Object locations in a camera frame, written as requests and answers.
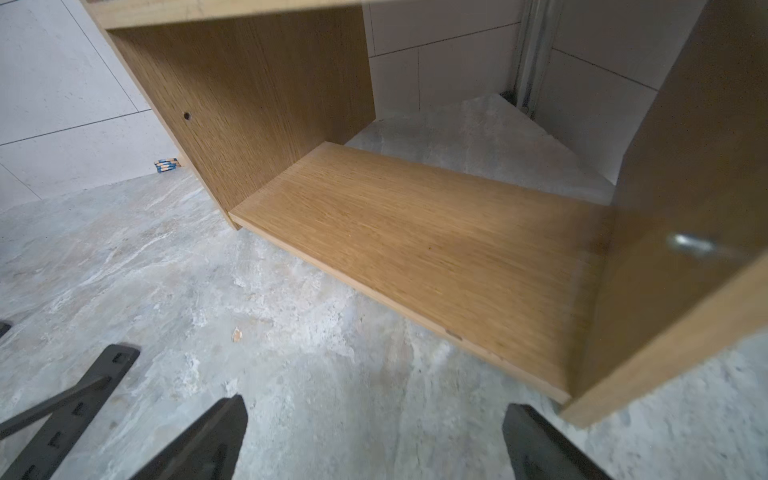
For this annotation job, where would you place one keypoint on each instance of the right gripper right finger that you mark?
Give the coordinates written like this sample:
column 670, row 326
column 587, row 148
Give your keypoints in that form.
column 537, row 450

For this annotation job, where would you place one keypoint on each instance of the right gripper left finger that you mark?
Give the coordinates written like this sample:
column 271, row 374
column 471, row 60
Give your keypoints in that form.
column 207, row 449

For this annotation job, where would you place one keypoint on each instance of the black folding laptop stand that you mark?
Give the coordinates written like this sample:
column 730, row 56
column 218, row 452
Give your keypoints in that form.
column 68, row 414

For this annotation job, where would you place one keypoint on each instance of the small debris by wall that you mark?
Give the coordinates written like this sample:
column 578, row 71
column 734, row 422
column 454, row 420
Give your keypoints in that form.
column 165, row 165

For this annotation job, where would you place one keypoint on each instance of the wooden shelf unit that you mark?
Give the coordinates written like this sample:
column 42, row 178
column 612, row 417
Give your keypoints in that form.
column 593, row 306

